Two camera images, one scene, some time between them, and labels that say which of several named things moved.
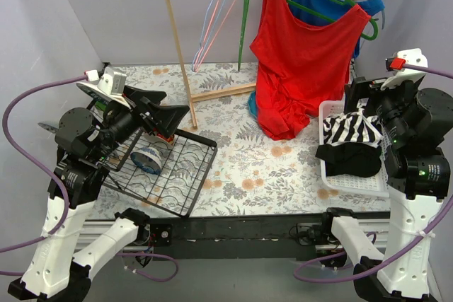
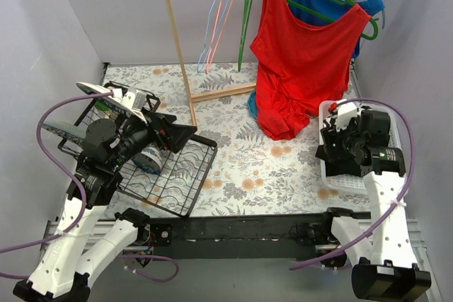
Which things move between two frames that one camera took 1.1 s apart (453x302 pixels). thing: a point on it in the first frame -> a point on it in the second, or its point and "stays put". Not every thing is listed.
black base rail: [232, 235] stays put
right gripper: [359, 92] -> [333, 143]
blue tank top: [316, 5] stays put
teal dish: [252, 103] stays put
